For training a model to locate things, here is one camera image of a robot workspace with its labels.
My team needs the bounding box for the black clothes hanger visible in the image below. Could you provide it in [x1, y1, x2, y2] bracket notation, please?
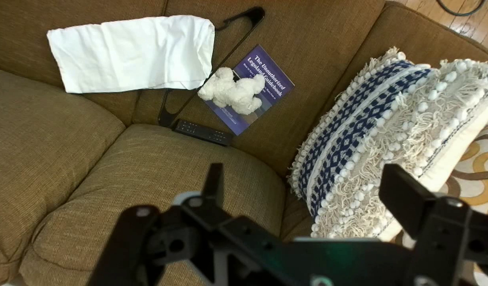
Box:
[158, 6, 266, 128]

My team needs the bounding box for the black remote control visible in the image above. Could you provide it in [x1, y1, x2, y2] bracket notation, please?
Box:
[172, 119, 233, 147]

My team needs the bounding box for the blue and white tasselled pillow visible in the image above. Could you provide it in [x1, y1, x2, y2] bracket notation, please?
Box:
[288, 47, 488, 242]

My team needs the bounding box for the white cloth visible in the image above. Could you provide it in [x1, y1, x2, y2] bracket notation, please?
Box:
[46, 15, 216, 94]

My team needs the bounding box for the brown fabric sofa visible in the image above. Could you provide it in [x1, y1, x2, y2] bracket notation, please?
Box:
[0, 0, 488, 286]

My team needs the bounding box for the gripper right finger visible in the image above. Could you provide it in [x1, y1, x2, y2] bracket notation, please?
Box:
[379, 164, 488, 286]

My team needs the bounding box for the black cable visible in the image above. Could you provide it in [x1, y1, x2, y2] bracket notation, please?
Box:
[436, 0, 486, 17]

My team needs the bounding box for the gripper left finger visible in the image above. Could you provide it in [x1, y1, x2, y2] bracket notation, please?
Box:
[86, 162, 304, 286]

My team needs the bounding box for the white fluffy toy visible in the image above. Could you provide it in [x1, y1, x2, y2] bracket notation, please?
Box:
[197, 67, 266, 116]

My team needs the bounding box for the purple book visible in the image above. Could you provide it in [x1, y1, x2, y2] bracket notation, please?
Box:
[204, 44, 295, 136]

